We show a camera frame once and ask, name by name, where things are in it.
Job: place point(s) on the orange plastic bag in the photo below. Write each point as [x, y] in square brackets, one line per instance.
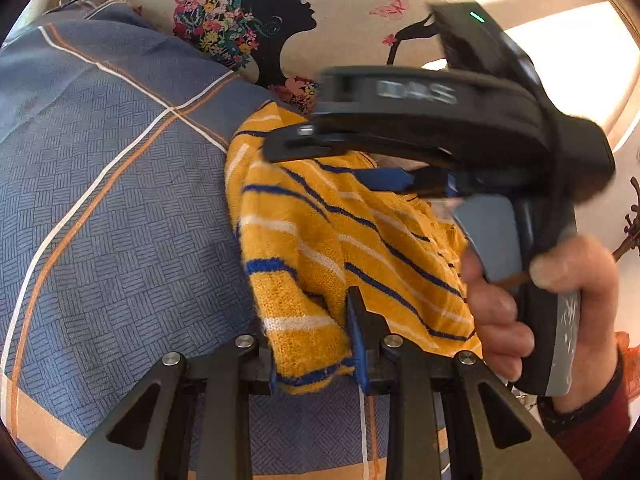
[631, 357]

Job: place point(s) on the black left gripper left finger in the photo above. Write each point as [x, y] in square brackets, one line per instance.
[266, 374]

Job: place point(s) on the right hand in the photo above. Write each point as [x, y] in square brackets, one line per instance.
[579, 263]

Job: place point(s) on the woman silhouette print pillow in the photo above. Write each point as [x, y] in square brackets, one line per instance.
[283, 45]

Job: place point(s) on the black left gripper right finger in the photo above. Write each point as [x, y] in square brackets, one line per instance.
[366, 333]

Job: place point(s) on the yellow striped knit sweater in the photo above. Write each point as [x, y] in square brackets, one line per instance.
[309, 231]

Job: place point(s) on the wooden headboard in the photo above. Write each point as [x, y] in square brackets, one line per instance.
[585, 55]

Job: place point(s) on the blue checked bed sheet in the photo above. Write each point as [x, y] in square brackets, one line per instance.
[126, 348]

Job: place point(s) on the red sleeve right forearm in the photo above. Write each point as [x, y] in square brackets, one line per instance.
[593, 436]

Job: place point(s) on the dark wooden coat stand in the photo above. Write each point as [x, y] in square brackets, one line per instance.
[632, 228]

